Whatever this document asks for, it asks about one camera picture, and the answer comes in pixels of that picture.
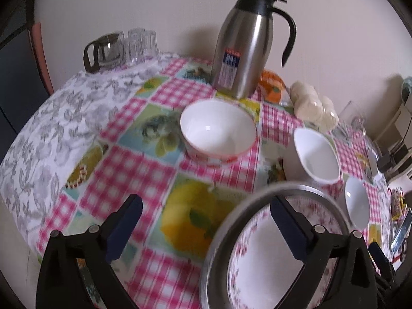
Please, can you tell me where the small white bowl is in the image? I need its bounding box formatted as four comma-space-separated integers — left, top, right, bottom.
344, 176, 370, 230

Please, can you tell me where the floral white plate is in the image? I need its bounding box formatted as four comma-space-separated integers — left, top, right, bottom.
227, 197, 341, 308

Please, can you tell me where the round metal tray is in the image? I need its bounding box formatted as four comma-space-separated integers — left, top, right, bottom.
199, 181, 350, 309

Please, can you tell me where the large white bowl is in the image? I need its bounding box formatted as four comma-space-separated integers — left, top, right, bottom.
283, 128, 341, 186

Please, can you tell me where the strawberry pattern bowl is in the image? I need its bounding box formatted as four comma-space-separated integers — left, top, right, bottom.
179, 98, 258, 167

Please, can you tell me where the smartphone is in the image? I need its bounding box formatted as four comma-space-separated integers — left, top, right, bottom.
390, 208, 412, 254

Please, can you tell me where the colourful candy pack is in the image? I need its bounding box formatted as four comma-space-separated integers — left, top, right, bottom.
390, 188, 405, 221

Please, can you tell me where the white plastic chair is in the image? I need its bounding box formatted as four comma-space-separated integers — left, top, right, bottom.
374, 96, 411, 183

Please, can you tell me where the black power adapter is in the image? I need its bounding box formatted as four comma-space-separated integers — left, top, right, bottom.
377, 153, 395, 173

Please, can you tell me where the grey floral tablecloth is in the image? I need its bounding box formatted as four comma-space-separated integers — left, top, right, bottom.
1, 53, 176, 248

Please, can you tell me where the clear glass mug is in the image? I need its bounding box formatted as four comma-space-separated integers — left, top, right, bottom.
332, 100, 366, 143

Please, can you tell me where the pink checkered tablecloth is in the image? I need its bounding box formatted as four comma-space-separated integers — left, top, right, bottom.
35, 56, 400, 309

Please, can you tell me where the wrapped white buns pack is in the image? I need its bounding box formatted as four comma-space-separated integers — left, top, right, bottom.
289, 81, 339, 133

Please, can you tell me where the orange snack packet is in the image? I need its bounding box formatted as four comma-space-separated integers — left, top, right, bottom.
258, 70, 286, 104

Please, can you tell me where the stainless steel thermos jug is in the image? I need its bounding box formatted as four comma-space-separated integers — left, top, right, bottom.
210, 0, 297, 99

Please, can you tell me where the drinking glass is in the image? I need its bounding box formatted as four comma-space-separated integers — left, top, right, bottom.
141, 30, 159, 57
126, 28, 144, 62
124, 38, 144, 66

